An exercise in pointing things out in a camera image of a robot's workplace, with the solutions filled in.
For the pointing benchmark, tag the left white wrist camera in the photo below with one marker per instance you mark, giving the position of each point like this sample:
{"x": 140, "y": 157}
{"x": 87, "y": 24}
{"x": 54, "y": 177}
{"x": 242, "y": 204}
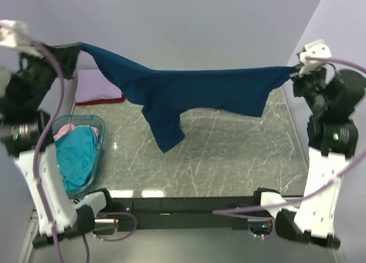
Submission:
{"x": 13, "y": 36}

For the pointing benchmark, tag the black base beam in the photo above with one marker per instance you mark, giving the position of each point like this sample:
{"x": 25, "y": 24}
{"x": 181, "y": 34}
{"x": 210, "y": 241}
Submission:
{"x": 176, "y": 213}

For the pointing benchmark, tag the teal t shirt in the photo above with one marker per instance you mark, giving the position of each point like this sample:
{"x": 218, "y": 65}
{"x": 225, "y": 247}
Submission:
{"x": 76, "y": 155}

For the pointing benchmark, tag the pink t shirt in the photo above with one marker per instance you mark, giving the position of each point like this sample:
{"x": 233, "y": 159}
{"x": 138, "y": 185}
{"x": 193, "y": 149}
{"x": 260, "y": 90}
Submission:
{"x": 66, "y": 129}

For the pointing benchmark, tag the dark blue t shirt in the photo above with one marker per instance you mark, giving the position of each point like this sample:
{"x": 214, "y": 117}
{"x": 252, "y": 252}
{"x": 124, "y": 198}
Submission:
{"x": 165, "y": 94}

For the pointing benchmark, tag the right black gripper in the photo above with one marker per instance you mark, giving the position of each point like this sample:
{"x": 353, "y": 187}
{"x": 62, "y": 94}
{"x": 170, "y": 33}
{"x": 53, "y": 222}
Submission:
{"x": 299, "y": 79}

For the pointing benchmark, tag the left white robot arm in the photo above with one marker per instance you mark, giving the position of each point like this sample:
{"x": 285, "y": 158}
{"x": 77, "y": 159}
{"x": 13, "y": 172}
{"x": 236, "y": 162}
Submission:
{"x": 26, "y": 133}

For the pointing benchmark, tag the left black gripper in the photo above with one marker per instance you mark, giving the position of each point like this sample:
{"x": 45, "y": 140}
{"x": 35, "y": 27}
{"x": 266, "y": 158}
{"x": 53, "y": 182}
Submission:
{"x": 68, "y": 52}

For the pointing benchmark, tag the folded lavender t shirt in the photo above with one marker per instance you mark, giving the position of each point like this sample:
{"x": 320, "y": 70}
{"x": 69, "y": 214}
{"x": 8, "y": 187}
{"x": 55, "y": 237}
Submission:
{"x": 92, "y": 86}

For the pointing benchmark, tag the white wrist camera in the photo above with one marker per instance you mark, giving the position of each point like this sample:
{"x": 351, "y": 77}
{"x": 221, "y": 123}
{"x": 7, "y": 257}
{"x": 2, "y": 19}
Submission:
{"x": 313, "y": 56}
{"x": 13, "y": 36}

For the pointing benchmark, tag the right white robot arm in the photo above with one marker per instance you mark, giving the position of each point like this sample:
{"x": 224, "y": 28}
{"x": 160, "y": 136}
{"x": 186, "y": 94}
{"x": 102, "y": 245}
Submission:
{"x": 332, "y": 143}

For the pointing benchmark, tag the folded red t shirt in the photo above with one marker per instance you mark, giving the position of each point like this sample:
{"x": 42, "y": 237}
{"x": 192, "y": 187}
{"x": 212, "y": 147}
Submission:
{"x": 99, "y": 101}

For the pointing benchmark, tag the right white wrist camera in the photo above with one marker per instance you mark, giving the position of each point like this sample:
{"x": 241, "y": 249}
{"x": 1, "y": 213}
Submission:
{"x": 313, "y": 56}

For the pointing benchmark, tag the aluminium rail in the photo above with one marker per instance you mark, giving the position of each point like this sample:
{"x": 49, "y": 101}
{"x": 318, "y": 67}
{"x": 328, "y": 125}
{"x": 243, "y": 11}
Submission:
{"x": 100, "y": 221}

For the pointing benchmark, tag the clear blue plastic basket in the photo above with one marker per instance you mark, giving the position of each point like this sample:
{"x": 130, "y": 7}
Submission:
{"x": 90, "y": 120}

